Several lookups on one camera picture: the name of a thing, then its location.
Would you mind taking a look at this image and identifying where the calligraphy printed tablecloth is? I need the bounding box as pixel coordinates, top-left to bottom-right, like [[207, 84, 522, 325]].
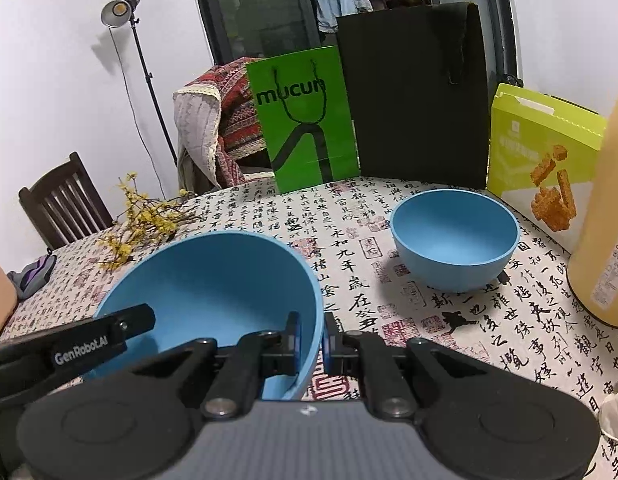
[[0, 175, 618, 480]]

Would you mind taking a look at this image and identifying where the black paper bag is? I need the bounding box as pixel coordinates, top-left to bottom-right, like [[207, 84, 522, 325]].
[[336, 0, 491, 188]]

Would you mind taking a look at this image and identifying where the yellow-green snack box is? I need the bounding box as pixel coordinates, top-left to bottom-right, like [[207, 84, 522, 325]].
[[486, 82, 608, 233]]

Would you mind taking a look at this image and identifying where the yellow bottle with grey cap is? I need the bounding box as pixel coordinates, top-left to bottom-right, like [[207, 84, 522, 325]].
[[566, 27, 618, 330]]

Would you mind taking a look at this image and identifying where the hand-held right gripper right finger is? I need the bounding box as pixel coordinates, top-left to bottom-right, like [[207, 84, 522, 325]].
[[323, 311, 490, 420]]

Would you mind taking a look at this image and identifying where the white tissue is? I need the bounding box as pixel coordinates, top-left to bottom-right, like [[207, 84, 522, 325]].
[[596, 395, 618, 443]]

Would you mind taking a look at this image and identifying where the yellow flower branch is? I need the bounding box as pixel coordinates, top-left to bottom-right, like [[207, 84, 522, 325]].
[[96, 172, 204, 273]]

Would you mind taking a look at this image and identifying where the dark wooden chair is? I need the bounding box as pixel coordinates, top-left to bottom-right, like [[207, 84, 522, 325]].
[[18, 151, 114, 251]]

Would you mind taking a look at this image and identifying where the purple grey cloth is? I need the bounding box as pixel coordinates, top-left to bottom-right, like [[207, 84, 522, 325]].
[[8, 255, 58, 301]]

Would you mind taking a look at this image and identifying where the red patterned blanket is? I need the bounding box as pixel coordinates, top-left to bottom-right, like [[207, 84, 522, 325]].
[[186, 57, 274, 188]]

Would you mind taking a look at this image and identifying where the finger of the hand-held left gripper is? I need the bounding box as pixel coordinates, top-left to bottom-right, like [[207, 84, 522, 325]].
[[109, 302, 157, 355]]

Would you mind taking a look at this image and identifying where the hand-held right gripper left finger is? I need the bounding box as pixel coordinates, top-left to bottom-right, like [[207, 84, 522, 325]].
[[133, 311, 304, 420]]

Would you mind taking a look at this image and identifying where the blue bowl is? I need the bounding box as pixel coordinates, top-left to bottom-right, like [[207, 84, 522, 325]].
[[390, 189, 520, 292], [88, 230, 324, 402]]

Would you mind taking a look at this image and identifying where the green paper bag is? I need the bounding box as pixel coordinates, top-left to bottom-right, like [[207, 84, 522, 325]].
[[245, 46, 360, 195]]

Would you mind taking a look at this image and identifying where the white quilted blanket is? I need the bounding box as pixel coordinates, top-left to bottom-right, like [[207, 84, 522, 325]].
[[173, 85, 224, 193]]

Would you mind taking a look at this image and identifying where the black framed glass door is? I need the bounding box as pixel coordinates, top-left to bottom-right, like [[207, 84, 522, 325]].
[[188, 0, 524, 91]]

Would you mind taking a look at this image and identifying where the studio light on stand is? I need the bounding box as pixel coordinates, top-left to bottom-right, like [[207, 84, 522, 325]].
[[101, 0, 178, 166]]

